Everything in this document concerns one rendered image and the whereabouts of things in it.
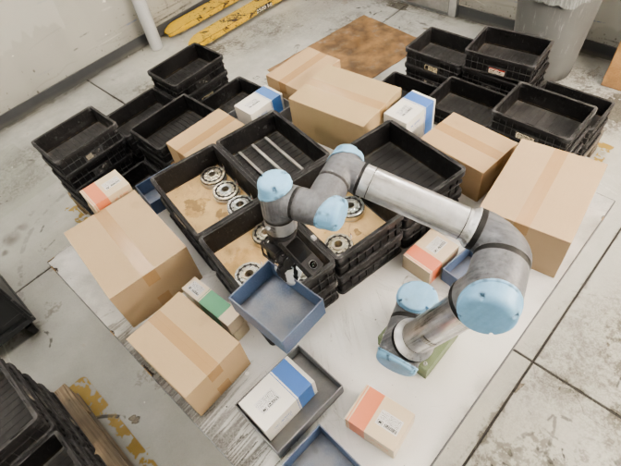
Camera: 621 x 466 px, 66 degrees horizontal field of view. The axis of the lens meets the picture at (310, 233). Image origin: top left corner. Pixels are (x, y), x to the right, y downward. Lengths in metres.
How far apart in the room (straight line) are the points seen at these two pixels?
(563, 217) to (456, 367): 0.60
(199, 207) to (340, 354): 0.79
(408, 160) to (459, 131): 0.24
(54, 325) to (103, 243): 1.19
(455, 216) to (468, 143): 0.97
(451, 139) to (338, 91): 0.55
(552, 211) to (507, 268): 0.78
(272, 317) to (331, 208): 0.42
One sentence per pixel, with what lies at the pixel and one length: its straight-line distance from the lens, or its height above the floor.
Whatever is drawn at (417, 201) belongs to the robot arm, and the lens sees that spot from 1.05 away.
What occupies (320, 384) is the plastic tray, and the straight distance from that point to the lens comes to 1.58.
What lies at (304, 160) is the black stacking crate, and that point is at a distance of 1.99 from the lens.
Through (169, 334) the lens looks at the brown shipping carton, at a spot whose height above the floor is 0.86.
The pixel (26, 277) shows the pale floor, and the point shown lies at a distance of 3.31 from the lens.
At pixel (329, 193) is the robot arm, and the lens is 1.00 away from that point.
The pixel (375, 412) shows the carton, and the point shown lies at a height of 0.77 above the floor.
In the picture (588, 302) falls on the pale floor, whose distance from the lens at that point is 2.71.
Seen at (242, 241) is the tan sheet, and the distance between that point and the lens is 1.76.
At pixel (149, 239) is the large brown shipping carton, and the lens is 1.80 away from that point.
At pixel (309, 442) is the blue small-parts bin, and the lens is 1.50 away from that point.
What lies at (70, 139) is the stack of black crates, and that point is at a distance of 3.21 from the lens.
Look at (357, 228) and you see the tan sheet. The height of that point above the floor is 0.83.
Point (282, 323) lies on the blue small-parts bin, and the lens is 1.27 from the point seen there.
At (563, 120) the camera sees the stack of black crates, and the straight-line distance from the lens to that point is 2.80.
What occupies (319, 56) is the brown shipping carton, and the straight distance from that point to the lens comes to 2.54.
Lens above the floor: 2.17
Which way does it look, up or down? 51 degrees down
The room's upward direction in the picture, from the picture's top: 11 degrees counter-clockwise
